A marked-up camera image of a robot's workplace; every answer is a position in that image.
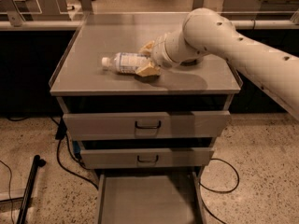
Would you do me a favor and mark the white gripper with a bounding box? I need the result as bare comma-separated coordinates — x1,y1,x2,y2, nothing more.
135,31,203,77

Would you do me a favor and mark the clear plastic water bottle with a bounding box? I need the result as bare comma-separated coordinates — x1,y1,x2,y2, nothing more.
102,52,150,75

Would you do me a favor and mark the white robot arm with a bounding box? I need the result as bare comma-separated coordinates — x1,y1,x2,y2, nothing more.
139,8,299,119

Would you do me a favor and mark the grey drawer cabinet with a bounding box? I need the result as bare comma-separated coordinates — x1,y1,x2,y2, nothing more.
48,12,243,224

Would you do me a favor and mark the top grey drawer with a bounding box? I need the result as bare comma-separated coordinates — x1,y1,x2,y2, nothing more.
63,110,230,141

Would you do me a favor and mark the grey drawer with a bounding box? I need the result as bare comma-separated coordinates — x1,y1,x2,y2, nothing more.
80,138,214,169
93,169,207,224
63,110,230,141

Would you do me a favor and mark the middle grey drawer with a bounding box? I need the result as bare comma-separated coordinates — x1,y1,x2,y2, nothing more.
80,138,214,169

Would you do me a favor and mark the bottom grey drawer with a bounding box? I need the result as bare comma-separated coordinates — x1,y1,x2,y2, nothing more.
93,169,207,224

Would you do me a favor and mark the grey desk back right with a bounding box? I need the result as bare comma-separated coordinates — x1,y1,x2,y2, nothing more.
221,0,299,20

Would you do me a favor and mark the grey desk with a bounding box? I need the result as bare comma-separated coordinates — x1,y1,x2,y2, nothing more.
221,0,299,20
0,0,71,21

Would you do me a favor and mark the grey desk back left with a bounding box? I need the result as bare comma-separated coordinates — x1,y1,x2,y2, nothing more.
0,0,71,21

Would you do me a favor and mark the black pole on floor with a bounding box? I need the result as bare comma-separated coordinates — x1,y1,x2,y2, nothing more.
16,155,46,224

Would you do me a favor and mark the black top drawer handle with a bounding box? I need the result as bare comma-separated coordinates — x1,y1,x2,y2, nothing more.
135,120,162,130

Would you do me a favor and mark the black drawer handle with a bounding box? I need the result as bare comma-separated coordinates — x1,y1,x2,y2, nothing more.
135,120,162,130
136,155,159,163

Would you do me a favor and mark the black middle drawer handle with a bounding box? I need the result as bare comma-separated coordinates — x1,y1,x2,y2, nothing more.
136,155,159,163

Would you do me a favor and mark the black cable on left floor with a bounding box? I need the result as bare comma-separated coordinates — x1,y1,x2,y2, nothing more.
50,116,99,190

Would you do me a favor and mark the black cable on floor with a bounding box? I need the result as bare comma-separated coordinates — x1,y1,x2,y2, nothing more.
50,116,99,190
199,158,241,224

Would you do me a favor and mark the black cable on right floor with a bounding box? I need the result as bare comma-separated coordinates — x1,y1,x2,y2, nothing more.
199,158,241,224

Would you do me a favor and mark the white horizontal rail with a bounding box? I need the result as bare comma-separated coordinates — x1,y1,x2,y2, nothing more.
0,20,299,31

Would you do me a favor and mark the thin black cable far left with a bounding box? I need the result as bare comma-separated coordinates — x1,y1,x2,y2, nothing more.
0,160,16,224

